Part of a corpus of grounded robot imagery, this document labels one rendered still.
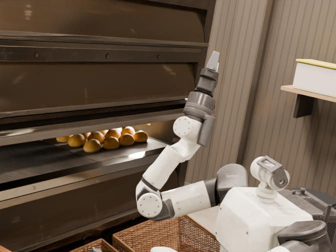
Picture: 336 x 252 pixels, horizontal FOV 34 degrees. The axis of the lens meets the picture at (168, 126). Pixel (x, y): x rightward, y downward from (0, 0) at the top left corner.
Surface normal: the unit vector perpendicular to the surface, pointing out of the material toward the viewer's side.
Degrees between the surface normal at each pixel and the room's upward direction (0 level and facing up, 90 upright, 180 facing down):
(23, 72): 70
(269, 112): 90
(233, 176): 33
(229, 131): 90
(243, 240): 90
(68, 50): 90
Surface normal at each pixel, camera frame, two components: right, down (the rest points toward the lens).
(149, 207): 0.06, 0.10
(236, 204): -0.55, -0.73
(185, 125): -0.44, -0.29
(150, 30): 0.82, -0.10
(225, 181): -0.19, -0.76
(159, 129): -0.56, 0.09
